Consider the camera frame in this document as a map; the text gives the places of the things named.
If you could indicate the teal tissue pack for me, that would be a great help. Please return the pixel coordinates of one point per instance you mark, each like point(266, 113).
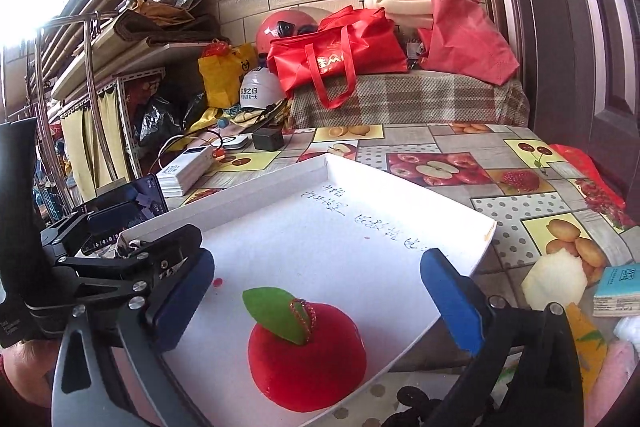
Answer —
point(617, 292)

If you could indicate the white foam piece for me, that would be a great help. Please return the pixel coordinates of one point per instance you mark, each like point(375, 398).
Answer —
point(555, 279)

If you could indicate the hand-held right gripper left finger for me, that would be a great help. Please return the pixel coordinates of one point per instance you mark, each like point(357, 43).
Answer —
point(185, 299)

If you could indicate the white angle-iron shelf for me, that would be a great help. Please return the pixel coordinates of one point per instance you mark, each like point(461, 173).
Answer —
point(125, 79)

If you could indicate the white cardboard tray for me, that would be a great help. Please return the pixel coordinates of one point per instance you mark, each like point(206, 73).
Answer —
point(310, 247)

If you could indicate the white power bank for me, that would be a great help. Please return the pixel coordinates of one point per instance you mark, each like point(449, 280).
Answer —
point(185, 167)

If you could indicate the red plush apple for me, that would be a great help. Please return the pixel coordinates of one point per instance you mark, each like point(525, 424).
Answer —
point(310, 367)

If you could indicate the plaid covered box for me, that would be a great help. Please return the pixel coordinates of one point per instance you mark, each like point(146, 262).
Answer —
point(425, 99)

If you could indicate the small white device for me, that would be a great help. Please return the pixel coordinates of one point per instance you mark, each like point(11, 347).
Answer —
point(235, 143)

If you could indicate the red helmet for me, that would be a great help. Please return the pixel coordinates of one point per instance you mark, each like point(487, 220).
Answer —
point(272, 29)

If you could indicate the fruit print tablecloth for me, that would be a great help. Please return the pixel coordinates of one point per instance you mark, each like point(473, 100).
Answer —
point(440, 202)

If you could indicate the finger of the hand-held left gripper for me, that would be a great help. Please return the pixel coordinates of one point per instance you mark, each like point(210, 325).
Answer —
point(165, 247)
point(115, 217)

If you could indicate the black charger block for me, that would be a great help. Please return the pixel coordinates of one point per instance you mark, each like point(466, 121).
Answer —
point(267, 139)

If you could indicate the black plastic bag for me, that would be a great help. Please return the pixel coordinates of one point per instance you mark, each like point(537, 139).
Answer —
point(160, 117)

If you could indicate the yellow curtain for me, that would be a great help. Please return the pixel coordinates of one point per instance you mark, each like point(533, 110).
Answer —
point(110, 122)

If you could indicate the black smartphone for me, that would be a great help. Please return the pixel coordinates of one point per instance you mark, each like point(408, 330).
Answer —
point(152, 197)

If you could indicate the red nonwoven bag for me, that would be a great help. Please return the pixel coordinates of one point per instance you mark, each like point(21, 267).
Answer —
point(465, 37)

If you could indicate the yellow shopping bag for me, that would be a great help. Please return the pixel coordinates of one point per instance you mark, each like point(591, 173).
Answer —
point(220, 77)

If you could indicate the white helmet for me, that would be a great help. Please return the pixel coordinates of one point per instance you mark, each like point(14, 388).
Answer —
point(260, 87)

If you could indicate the pink cloth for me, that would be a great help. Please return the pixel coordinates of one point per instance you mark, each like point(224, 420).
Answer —
point(617, 382)

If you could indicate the red tassel ornament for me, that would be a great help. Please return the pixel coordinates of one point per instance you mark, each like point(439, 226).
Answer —
point(215, 49)

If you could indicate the red printed plastic bag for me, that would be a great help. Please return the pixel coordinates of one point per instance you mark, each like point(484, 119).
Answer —
point(590, 187)

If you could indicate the steel tube rack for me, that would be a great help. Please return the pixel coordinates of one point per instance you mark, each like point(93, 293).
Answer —
point(89, 57)

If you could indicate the brown door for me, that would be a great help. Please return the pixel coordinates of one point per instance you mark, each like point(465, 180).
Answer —
point(575, 32)

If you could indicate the glossy red tote bag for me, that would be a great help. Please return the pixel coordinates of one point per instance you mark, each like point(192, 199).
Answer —
point(350, 52)

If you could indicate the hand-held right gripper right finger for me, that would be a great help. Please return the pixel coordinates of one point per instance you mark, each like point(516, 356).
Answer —
point(450, 302)

